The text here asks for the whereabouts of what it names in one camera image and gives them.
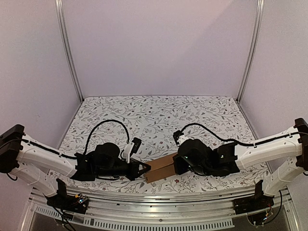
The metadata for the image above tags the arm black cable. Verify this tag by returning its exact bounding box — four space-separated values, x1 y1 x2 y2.
84 119 130 156
181 123 301 147

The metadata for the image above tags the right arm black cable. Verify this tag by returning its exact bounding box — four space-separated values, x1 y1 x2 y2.
181 123 301 147

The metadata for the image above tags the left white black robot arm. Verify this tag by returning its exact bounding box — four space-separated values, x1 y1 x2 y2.
0 124 151 209

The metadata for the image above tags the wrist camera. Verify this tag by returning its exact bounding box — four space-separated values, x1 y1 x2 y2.
173 130 189 147
120 138 141 164

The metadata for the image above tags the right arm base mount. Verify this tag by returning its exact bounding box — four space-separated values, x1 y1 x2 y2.
232 193 274 215

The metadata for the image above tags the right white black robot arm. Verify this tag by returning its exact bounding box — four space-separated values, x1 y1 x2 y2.
173 118 308 210

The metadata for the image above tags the aluminium front rail frame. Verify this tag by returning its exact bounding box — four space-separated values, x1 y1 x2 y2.
20 186 303 231

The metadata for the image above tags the brown cardboard paper box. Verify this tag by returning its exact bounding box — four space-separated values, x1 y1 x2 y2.
144 153 177 183

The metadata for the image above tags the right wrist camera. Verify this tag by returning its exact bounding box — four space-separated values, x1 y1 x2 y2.
173 130 189 147

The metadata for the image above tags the aluminium corner post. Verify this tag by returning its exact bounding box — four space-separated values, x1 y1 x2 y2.
55 0 84 103
236 0 265 104

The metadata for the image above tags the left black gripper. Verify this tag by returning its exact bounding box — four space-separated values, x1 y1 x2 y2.
96 159 150 181

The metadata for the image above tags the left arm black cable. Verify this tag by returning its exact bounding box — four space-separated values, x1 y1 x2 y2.
84 119 130 156

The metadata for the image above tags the floral patterned table mat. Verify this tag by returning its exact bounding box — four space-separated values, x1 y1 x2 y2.
49 96 269 194

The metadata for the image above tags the left aluminium corner post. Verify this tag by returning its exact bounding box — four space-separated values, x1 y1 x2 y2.
55 0 84 103

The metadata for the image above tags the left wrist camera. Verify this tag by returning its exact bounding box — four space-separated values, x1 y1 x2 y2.
120 138 141 164

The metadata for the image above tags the right aluminium corner post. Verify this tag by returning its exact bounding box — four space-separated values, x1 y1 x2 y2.
236 0 265 104

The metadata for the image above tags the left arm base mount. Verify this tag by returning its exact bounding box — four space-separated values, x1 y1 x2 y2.
46 193 89 214

